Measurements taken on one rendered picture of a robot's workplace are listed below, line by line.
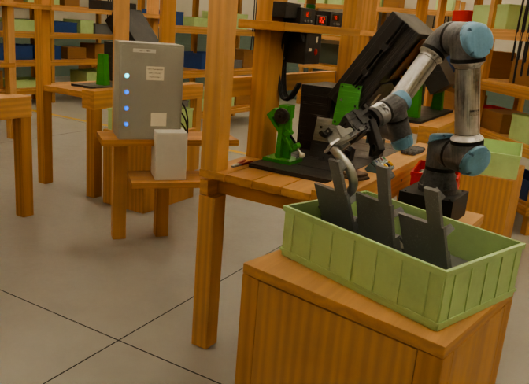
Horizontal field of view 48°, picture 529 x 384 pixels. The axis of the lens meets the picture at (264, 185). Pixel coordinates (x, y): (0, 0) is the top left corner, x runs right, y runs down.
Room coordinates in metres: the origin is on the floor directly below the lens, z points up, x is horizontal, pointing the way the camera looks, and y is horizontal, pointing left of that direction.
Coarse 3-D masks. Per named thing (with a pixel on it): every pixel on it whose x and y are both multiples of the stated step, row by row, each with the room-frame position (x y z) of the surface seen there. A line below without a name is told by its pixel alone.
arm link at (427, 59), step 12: (444, 24) 2.16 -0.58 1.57; (432, 36) 2.17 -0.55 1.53; (420, 48) 2.19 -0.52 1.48; (432, 48) 2.15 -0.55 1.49; (420, 60) 2.16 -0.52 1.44; (432, 60) 2.15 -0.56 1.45; (408, 72) 2.15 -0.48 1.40; (420, 72) 2.14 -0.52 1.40; (408, 84) 2.13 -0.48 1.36; (420, 84) 2.14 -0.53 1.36
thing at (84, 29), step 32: (0, 0) 8.96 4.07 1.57; (32, 0) 9.51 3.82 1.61; (64, 0) 10.11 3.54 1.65; (0, 32) 8.88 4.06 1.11; (32, 32) 9.44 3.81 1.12; (64, 32) 10.04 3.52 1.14; (96, 32) 10.66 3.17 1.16; (32, 64) 9.37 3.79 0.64; (64, 64) 9.92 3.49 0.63; (96, 64) 10.56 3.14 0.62; (32, 96) 9.97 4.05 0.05
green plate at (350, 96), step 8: (344, 88) 2.94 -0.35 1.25; (352, 88) 2.92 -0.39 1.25; (360, 88) 2.91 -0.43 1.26; (344, 96) 2.93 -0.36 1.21; (352, 96) 2.91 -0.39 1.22; (360, 96) 2.90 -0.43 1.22; (336, 104) 2.94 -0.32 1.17; (344, 104) 2.92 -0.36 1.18; (352, 104) 2.90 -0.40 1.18; (336, 112) 2.92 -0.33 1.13; (344, 112) 2.90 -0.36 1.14; (336, 120) 2.91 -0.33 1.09
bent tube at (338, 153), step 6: (330, 144) 1.78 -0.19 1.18; (324, 150) 1.82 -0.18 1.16; (330, 150) 1.80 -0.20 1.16; (336, 150) 1.79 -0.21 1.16; (336, 156) 1.79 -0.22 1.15; (342, 156) 1.78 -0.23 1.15; (348, 162) 1.78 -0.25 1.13; (348, 168) 1.77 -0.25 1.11; (354, 168) 1.78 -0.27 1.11; (348, 174) 1.77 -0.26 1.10; (354, 174) 1.77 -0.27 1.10; (354, 180) 1.77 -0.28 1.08; (348, 186) 1.80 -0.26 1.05; (354, 186) 1.78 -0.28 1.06; (348, 192) 1.80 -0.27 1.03; (354, 192) 1.80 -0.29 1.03
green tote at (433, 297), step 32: (288, 224) 1.82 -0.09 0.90; (320, 224) 1.71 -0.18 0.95; (288, 256) 1.81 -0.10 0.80; (320, 256) 1.70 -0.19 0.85; (352, 256) 1.61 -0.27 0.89; (384, 256) 1.53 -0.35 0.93; (480, 256) 1.74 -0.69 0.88; (512, 256) 1.61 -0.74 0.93; (352, 288) 1.60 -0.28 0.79; (384, 288) 1.52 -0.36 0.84; (416, 288) 1.44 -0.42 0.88; (448, 288) 1.40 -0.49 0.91; (480, 288) 1.51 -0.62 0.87; (512, 288) 1.64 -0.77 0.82; (416, 320) 1.43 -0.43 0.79; (448, 320) 1.41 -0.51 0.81
